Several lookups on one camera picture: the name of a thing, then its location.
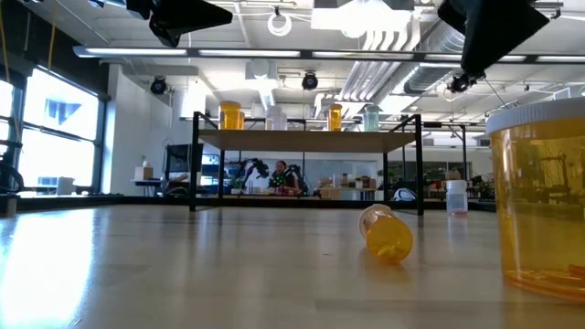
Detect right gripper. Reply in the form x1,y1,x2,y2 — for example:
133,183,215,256
437,0,551,77

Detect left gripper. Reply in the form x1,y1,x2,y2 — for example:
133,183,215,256
126,0,233,48

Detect white cap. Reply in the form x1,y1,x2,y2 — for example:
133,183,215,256
484,96,585,303

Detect clear pill bottle pink pills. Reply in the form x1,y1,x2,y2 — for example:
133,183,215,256
445,179,469,217

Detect small orange pill bottle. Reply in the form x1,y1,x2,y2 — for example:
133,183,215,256
357,203,415,265
326,103,344,133

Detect wooden shelf black metal legs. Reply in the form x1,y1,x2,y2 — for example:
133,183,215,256
189,111,425,217

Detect black ceiling spotlight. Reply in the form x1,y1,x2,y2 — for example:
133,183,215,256
149,75,168,96
301,70,320,91
446,70,487,95

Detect linear ceiling light fixture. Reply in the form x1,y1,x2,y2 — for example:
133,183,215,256
72,44,585,65

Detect black computer monitor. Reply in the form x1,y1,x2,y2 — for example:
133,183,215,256
165,143,205,174

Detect person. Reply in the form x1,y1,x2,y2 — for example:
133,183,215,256
269,159,293,196

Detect white bin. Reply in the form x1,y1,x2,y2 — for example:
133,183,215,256
55,175,77,196

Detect grey round air duct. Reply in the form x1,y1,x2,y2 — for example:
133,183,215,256
401,20,467,97

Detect white hanging ring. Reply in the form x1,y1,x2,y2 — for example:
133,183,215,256
267,11,293,37

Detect window with black frame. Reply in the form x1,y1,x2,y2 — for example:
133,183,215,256
0,68,109,197

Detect black aluminium table frame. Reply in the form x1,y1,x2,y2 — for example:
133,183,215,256
0,194,497,218

